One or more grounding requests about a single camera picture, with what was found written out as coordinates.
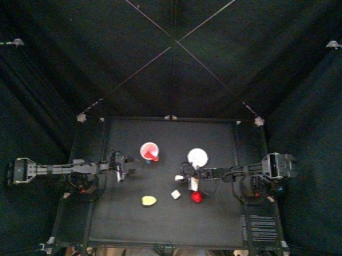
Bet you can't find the red toy fruit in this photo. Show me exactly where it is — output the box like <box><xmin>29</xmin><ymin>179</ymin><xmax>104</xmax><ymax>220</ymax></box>
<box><xmin>189</xmin><ymin>190</ymin><xmax>204</xmax><ymax>204</ymax></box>

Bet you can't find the yellow toy food piece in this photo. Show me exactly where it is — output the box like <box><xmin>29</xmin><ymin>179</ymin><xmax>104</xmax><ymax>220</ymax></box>
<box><xmin>140</xmin><ymin>195</ymin><xmax>158</xmax><ymax>207</ymax></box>

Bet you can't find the black cloth curtain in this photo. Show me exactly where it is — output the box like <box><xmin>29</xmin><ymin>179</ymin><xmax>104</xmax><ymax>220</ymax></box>
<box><xmin>0</xmin><ymin>0</ymin><xmax>342</xmax><ymax>256</ymax></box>

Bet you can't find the white round plate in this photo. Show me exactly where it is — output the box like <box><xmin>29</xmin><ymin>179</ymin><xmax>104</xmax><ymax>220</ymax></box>
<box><xmin>185</xmin><ymin>147</ymin><xmax>209</xmax><ymax>169</ymax></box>

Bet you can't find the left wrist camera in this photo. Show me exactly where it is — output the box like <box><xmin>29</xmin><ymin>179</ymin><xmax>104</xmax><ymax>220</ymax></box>
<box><xmin>113</xmin><ymin>169</ymin><xmax>126</xmax><ymax>184</ymax></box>

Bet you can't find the thin diagonal brace cord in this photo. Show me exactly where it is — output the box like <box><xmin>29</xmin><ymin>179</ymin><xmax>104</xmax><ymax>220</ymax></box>
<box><xmin>80</xmin><ymin>0</ymin><xmax>237</xmax><ymax>114</ymax></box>
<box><xmin>124</xmin><ymin>0</ymin><xmax>260</xmax><ymax>118</ymax></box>

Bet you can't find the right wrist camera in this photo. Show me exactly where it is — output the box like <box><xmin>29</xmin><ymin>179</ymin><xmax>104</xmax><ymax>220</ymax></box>
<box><xmin>188</xmin><ymin>177</ymin><xmax>201</xmax><ymax>193</ymax></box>

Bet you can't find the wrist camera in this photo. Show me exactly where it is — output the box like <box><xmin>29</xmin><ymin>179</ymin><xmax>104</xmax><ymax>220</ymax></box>
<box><xmin>188</xmin><ymin>177</ymin><xmax>201</xmax><ymax>193</ymax></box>
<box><xmin>113</xmin><ymin>169</ymin><xmax>126</xmax><ymax>184</ymax></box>

